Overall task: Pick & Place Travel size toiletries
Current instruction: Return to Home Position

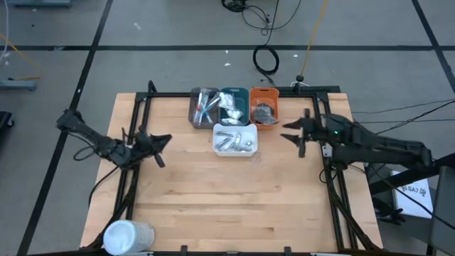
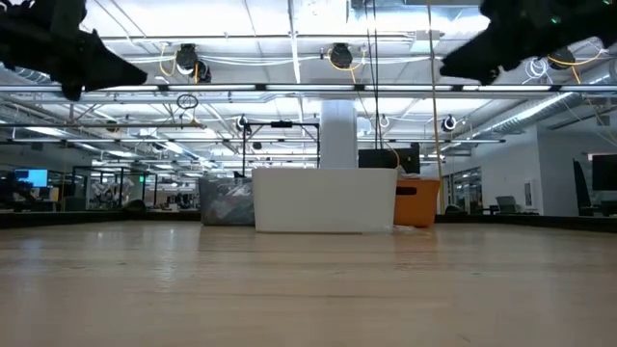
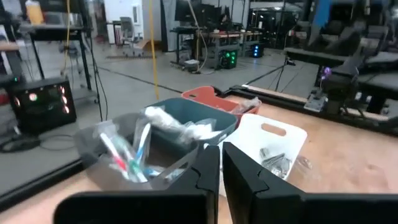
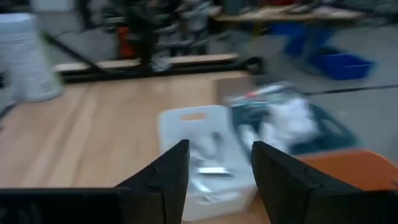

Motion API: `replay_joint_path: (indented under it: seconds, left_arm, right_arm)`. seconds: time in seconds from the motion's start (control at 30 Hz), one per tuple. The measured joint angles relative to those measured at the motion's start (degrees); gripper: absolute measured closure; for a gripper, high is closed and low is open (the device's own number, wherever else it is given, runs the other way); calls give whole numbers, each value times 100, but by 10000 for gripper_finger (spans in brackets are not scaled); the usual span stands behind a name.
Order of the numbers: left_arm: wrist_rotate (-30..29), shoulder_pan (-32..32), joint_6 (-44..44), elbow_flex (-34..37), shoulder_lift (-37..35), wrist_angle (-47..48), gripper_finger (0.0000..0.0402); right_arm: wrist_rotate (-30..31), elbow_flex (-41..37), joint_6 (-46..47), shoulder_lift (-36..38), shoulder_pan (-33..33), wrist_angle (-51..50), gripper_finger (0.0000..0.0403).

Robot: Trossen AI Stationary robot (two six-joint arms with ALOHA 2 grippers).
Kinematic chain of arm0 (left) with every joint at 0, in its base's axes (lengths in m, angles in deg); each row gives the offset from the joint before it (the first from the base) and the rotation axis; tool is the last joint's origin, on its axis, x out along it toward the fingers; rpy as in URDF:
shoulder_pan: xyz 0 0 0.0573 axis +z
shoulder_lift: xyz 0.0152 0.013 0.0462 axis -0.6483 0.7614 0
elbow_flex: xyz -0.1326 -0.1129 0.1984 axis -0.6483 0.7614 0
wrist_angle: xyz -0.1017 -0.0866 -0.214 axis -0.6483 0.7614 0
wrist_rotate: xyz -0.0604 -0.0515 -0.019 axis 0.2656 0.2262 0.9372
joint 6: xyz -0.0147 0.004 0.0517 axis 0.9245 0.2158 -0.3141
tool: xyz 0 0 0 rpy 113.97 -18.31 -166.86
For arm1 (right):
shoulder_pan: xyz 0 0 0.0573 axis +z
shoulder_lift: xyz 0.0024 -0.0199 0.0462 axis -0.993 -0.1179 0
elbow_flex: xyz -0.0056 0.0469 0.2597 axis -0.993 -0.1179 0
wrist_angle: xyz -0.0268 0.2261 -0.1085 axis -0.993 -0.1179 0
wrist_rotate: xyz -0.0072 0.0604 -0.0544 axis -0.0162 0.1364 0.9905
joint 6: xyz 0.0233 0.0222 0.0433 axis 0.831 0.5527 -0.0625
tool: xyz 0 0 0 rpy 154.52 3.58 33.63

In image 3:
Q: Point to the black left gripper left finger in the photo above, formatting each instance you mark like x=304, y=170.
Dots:
x=205, y=174

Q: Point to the black computer green lights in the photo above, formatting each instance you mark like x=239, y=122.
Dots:
x=228, y=59

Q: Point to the grey plastic bin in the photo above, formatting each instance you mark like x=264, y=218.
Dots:
x=102, y=177

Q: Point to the bagged white cotton balls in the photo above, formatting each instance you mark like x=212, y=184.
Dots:
x=161, y=118

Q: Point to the wooden desk black legs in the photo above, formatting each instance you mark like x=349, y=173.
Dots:
x=224, y=35

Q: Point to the orange plastic bin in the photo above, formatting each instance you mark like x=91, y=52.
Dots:
x=205, y=95

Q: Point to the black metal cart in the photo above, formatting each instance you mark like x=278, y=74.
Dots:
x=56, y=32

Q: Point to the bagged blue white toothbrush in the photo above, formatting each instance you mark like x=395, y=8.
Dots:
x=143, y=140

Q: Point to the small computer blue lights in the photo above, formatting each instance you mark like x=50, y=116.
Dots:
x=257, y=51

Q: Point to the black computer pink blue lights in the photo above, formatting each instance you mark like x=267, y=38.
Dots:
x=43, y=118

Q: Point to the small black tripod stand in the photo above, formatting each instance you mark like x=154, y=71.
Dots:
x=289, y=62

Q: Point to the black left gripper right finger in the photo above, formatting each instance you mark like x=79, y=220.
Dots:
x=245, y=180

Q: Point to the bagged white cotton swabs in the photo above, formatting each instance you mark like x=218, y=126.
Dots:
x=202, y=132

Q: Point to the bagged silver nail clipper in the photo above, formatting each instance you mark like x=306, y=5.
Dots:
x=281, y=169
x=275, y=158
x=264, y=153

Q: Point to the white plastic bin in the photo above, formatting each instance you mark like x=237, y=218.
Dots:
x=248, y=137

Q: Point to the bagged red toothbrush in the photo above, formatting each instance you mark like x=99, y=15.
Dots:
x=113, y=152

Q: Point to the blue hanging cloth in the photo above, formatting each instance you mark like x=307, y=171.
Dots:
x=321, y=12

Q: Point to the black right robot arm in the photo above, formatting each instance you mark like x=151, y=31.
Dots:
x=339, y=90

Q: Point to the bagged black hair accessories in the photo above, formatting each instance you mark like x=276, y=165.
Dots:
x=247, y=105

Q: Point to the grey office chair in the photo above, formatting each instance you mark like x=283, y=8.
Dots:
x=129, y=28

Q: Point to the bagged teal toothbrush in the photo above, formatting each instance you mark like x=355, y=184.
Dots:
x=133, y=168

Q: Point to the teal plastic bin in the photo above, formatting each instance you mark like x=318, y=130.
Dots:
x=199, y=112

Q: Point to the orange bottle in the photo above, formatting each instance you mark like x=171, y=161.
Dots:
x=34, y=14

